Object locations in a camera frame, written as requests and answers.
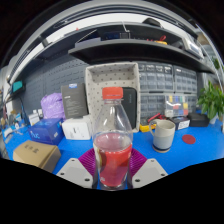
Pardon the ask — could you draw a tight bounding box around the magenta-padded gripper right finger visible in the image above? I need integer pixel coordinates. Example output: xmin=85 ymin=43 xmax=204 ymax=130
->
xmin=127 ymin=147 xmax=169 ymax=189

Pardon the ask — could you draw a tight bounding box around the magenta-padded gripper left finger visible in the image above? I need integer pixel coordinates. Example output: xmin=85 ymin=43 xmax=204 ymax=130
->
xmin=56 ymin=148 xmax=99 ymax=189

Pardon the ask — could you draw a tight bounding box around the clear bottle with red label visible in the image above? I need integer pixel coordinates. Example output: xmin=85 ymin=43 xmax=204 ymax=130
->
xmin=92 ymin=86 xmax=134 ymax=191

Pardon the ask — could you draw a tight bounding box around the grey and white mug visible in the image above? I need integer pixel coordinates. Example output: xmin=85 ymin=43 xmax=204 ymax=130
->
xmin=148 ymin=119 xmax=176 ymax=154

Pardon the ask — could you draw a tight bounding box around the brown cardboard box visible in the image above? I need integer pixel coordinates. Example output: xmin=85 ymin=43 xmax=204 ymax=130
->
xmin=12 ymin=139 xmax=62 ymax=174

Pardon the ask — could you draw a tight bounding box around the white cardboard box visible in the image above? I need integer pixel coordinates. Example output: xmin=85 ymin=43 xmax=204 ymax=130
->
xmin=61 ymin=114 xmax=94 ymax=141

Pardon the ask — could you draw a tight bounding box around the yellow multimeter with red leads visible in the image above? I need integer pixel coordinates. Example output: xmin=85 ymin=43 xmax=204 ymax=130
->
xmin=139 ymin=112 xmax=166 ymax=133

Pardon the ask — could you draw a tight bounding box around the blue cardboard box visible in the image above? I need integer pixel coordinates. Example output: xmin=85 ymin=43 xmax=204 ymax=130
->
xmin=27 ymin=117 xmax=65 ymax=146

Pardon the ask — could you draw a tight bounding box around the flat round red coaster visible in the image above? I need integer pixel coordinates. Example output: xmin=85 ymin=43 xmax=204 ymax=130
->
xmin=181 ymin=133 xmax=197 ymax=145

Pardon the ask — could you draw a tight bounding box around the wide grey drawer cabinet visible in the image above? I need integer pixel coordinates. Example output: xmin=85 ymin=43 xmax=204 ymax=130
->
xmin=139 ymin=92 xmax=198 ymax=119

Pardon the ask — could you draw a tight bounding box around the purple plastic bag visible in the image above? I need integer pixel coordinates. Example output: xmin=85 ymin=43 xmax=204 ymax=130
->
xmin=40 ymin=92 xmax=66 ymax=121

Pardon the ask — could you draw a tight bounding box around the clear organizer with coloured parts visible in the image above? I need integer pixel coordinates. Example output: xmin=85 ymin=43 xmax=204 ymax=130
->
xmin=164 ymin=94 xmax=190 ymax=118

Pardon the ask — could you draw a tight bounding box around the flat black case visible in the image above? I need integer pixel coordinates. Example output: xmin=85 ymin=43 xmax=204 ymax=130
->
xmin=188 ymin=112 xmax=211 ymax=128

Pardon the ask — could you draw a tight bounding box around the dark grey upright box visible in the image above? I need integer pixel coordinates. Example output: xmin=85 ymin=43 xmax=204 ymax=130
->
xmin=60 ymin=82 xmax=89 ymax=120

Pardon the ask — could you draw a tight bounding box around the grey small-parts drawer cabinet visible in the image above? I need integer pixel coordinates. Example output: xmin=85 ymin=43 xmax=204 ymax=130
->
xmin=173 ymin=65 xmax=199 ymax=96
xmin=138 ymin=61 xmax=174 ymax=94

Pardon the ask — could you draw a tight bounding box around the green potted plant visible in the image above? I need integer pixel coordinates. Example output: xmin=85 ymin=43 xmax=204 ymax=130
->
xmin=197 ymin=80 xmax=224 ymax=125

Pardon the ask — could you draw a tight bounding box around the beige perforated tray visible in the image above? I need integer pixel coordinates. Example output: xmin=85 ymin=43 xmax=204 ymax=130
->
xmin=84 ymin=61 xmax=142 ymax=134

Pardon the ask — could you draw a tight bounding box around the white metal rack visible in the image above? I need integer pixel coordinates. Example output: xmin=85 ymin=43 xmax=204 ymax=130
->
xmin=199 ymin=33 xmax=224 ymax=84

